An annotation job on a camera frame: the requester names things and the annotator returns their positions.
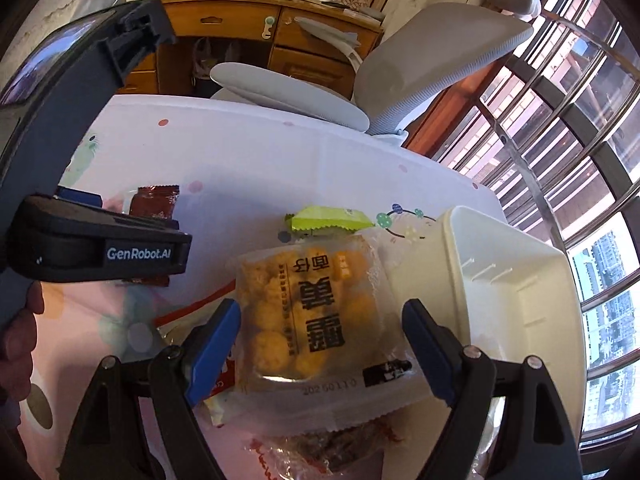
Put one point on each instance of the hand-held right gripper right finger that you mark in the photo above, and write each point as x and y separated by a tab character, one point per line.
425	350

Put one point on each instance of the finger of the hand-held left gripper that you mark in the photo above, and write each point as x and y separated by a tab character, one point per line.
80	197

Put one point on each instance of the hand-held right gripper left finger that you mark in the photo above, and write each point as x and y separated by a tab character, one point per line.
215	355

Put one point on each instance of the red white snack packet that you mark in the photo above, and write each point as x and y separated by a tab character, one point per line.
192	316

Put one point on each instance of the dark red snowflake snack packet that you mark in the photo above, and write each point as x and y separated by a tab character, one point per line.
155	202

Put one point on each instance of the yellow puff ball snack packet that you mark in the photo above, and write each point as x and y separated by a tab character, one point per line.
310	310

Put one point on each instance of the white plastic bin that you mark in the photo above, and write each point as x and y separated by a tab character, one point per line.
500	270

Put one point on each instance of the clear red print brittle packet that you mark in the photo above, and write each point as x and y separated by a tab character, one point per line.
330	452

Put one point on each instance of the green snack packet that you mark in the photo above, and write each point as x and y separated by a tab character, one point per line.
330	220

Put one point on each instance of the person's left hand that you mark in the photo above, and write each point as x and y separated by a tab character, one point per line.
17	350

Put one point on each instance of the dark bag under desk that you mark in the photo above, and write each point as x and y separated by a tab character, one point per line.
205	67

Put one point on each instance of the printed cartoon tablecloth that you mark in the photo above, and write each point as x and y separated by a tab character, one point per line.
300	160

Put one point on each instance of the metal window grille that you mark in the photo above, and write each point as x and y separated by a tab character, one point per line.
575	135

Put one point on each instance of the wooden desk with drawers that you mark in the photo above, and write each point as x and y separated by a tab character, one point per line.
310	60

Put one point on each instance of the grey office chair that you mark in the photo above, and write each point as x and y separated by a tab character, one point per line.
425	60

